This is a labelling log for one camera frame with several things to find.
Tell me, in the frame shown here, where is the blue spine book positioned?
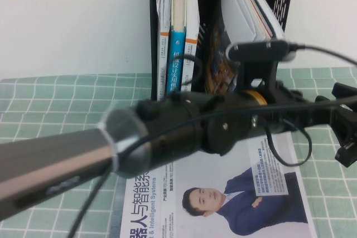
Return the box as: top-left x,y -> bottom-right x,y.
166,0 -> 188,96

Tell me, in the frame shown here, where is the green checked tablecloth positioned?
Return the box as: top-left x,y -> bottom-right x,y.
0,67 -> 357,238

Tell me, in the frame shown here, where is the magazine with man cover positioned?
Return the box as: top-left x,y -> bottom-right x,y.
120,130 -> 319,238

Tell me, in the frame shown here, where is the worn white orange-band book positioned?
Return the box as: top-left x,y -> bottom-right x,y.
156,0 -> 173,102

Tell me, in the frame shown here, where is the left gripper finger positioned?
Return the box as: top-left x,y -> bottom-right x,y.
333,104 -> 357,168
331,81 -> 357,98

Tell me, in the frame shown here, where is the black mesh book holder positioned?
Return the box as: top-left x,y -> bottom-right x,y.
149,0 -> 292,102

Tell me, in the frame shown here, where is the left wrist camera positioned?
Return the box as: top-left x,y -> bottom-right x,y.
225,40 -> 297,62

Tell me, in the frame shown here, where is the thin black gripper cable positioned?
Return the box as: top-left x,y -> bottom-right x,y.
263,125 -> 312,167

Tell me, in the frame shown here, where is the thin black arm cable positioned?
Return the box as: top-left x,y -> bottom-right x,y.
180,55 -> 203,91

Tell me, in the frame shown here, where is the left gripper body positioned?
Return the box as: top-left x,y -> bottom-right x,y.
264,80 -> 332,135

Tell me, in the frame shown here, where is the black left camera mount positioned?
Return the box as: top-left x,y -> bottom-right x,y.
238,59 -> 279,102

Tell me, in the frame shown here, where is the white zip tie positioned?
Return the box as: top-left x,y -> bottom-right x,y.
99,122 -> 125,173

